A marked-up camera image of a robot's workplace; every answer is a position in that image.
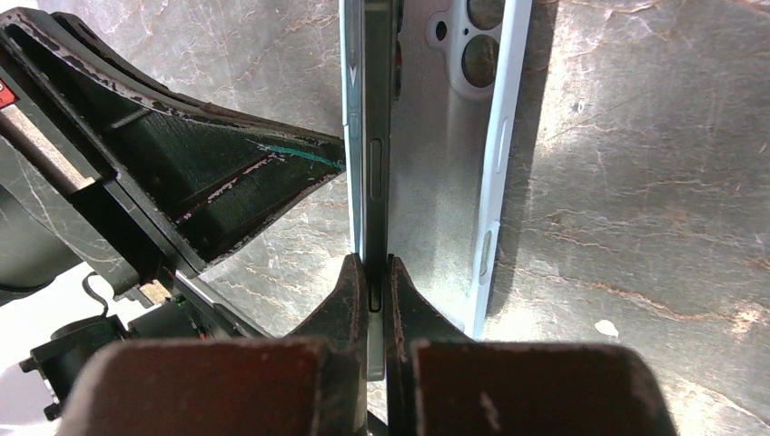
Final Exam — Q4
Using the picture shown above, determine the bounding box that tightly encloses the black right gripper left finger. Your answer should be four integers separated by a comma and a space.
58, 254, 368, 435

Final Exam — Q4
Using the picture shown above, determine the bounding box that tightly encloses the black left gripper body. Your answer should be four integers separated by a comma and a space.
0, 5, 266, 422

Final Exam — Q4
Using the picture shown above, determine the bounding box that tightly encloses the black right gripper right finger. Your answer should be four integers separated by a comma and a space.
384, 256, 676, 435

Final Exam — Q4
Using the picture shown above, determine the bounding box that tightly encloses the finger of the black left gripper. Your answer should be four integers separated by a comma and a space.
54, 13, 345, 263

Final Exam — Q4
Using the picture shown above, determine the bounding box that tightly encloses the black smartphone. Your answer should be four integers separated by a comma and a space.
360, 0, 404, 314

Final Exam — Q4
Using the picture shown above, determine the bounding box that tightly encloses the light blue phone case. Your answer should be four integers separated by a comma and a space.
338, 0, 534, 342

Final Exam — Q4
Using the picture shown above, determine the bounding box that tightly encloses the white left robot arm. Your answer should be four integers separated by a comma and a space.
1, 1, 348, 435

